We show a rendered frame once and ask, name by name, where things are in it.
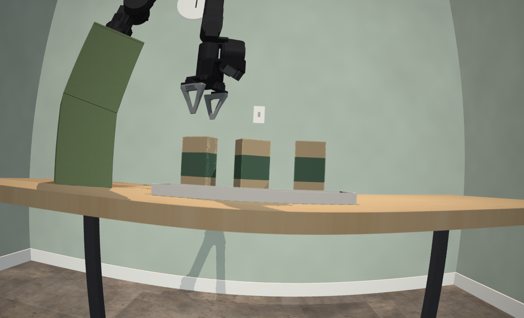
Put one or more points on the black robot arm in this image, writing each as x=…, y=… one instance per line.
x=232, y=52

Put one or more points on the white shallow tray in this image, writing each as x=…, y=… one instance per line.
x=254, y=194

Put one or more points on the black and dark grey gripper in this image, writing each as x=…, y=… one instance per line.
x=200, y=83

